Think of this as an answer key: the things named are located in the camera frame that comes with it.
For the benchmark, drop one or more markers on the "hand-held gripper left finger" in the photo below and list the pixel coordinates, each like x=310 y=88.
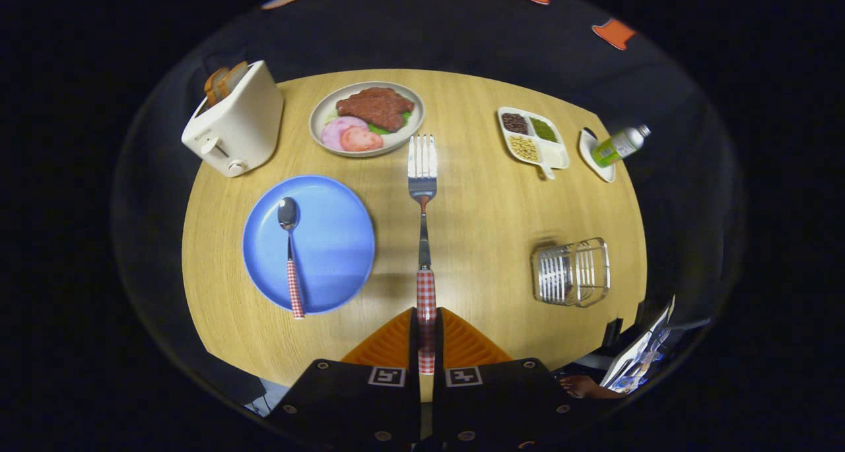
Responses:
x=414 y=346

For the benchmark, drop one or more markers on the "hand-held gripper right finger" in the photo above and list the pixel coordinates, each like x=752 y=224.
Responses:
x=439 y=346

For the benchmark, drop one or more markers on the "blue round plate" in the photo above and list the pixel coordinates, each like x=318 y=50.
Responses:
x=330 y=241

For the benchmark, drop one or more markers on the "person's bare foot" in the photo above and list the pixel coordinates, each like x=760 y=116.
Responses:
x=584 y=387

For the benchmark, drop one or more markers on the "stack of printed papers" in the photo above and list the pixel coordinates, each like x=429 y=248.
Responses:
x=637 y=363

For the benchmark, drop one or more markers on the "red tomato slice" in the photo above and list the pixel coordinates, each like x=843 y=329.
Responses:
x=362 y=140

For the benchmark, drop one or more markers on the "pile of yellow soybeans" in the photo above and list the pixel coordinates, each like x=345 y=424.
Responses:
x=524 y=148

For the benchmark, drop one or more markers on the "green lettuce leaf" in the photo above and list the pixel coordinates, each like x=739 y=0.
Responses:
x=377 y=129

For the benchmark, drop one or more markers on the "white divided dish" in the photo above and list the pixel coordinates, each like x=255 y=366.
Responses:
x=556 y=155

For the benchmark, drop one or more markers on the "pink ham slice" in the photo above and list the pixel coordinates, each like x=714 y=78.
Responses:
x=333 y=130

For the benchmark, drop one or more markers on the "pile of dark red beans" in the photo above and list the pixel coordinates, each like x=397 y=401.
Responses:
x=515 y=123

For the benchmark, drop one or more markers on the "white coaster dish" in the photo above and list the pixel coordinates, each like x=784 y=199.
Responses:
x=601 y=173

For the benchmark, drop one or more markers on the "pile of green beans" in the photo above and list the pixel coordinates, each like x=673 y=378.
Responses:
x=544 y=130

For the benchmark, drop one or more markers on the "brown steak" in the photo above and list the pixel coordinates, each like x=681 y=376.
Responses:
x=376 y=105

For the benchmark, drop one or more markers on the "grey plate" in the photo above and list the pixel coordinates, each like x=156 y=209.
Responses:
x=321 y=119

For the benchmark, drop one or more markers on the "silver bottle with green label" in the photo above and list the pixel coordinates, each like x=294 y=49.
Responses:
x=617 y=147

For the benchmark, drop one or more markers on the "white toaster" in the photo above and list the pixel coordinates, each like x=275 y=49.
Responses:
x=244 y=129

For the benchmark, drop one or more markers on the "toasted bread slices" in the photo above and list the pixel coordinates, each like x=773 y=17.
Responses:
x=223 y=82

